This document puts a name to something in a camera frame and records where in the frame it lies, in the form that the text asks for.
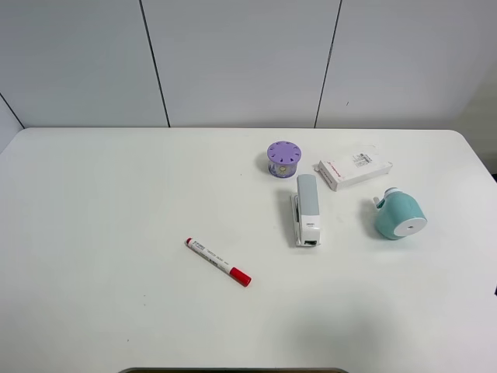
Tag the red white marker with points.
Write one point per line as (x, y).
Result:
(219, 263)

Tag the white grey stapler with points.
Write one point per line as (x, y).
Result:
(305, 210)

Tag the teal pencil sharpener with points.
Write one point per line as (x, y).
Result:
(398, 215)

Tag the white cardboard box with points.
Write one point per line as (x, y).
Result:
(352, 169)

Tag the purple round container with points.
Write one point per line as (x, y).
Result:
(283, 157)

